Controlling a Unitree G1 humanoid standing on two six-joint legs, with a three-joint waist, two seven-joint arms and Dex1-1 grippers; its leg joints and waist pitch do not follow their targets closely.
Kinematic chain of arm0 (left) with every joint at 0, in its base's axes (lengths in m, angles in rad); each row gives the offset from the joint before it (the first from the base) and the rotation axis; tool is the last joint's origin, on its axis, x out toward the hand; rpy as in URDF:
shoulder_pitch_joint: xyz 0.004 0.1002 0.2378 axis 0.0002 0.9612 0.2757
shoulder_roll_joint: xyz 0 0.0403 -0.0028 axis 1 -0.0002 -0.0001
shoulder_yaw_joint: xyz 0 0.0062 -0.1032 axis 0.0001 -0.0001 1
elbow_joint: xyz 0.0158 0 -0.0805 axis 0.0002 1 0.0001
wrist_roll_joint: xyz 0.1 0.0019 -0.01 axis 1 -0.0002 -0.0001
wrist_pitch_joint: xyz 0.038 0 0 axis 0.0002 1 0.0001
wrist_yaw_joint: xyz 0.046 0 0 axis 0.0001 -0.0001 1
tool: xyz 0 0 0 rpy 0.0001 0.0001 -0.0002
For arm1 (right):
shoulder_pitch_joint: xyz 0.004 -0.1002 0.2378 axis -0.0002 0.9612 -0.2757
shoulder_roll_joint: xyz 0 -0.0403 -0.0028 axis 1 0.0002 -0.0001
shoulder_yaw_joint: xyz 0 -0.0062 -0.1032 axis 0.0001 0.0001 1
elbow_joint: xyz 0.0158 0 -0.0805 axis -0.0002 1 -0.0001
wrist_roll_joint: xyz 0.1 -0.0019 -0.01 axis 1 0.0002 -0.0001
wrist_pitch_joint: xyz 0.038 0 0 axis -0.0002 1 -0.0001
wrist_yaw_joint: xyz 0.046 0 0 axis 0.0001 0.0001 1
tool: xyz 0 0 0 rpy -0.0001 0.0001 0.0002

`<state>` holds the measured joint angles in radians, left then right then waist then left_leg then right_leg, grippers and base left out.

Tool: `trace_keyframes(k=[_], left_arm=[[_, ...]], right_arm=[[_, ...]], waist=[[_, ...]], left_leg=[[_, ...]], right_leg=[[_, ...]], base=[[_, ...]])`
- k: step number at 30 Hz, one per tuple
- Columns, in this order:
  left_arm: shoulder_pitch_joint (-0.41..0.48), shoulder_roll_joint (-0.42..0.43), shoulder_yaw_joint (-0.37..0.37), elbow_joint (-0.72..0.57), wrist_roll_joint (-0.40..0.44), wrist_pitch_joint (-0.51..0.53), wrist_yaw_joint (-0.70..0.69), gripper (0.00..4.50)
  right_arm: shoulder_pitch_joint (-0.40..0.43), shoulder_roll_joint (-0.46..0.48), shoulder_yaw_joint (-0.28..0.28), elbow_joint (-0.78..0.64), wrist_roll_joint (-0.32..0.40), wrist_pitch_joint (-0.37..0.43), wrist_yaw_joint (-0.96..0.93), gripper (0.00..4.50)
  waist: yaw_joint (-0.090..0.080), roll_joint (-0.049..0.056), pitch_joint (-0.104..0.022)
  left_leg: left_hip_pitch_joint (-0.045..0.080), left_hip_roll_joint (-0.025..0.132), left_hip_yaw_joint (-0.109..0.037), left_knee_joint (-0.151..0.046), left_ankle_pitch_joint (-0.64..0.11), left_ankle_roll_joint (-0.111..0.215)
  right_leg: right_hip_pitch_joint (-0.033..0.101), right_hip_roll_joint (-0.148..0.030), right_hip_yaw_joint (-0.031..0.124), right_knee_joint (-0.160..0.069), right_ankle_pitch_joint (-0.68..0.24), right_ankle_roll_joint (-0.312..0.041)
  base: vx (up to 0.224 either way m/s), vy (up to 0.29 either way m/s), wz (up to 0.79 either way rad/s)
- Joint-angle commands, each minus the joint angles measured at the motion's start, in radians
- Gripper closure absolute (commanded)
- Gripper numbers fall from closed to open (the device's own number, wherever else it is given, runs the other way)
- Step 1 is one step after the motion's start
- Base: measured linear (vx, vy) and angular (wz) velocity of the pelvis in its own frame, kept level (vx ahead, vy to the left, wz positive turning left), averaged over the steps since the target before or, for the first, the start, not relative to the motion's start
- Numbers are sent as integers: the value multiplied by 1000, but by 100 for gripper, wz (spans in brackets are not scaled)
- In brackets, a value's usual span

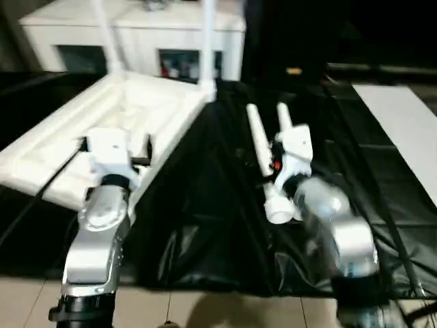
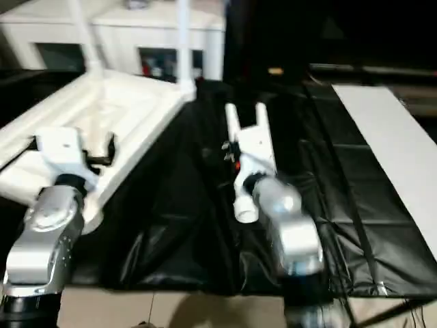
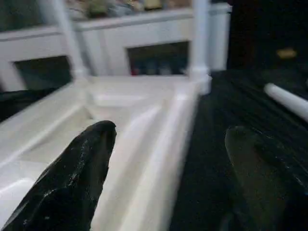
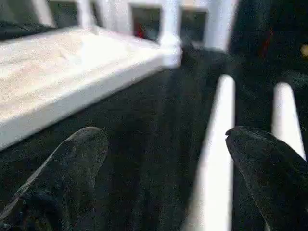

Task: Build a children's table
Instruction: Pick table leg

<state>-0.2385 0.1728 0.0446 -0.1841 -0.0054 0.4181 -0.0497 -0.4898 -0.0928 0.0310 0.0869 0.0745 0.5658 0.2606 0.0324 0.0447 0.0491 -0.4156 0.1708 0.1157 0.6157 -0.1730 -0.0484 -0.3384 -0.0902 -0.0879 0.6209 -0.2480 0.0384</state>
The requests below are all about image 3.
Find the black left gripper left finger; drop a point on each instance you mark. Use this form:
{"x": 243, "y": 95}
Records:
{"x": 72, "y": 173}

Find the small yellow-brown block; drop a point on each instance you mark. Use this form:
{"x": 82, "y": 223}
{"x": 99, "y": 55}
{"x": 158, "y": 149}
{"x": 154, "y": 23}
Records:
{"x": 286, "y": 53}

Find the white cabinet with glass doors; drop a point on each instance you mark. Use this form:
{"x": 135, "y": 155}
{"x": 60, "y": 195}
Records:
{"x": 144, "y": 31}

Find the small grey object on cabinet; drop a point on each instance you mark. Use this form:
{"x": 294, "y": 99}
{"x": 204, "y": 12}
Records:
{"x": 125, "y": 7}

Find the white plastic table top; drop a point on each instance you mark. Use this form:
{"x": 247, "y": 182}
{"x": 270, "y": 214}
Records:
{"x": 144, "y": 144}

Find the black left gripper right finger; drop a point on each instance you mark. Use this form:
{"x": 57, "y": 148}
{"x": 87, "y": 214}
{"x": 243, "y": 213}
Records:
{"x": 269, "y": 183}

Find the white plastic table leg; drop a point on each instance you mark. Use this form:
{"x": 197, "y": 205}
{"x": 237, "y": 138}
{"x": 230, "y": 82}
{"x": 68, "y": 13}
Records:
{"x": 68, "y": 43}
{"x": 199, "y": 36}
{"x": 286, "y": 98}

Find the black work mat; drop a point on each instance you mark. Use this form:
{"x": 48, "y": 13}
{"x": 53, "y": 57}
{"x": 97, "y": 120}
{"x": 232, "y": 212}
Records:
{"x": 228, "y": 108}

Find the grey curtain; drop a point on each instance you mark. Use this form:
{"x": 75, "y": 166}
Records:
{"x": 19, "y": 14}

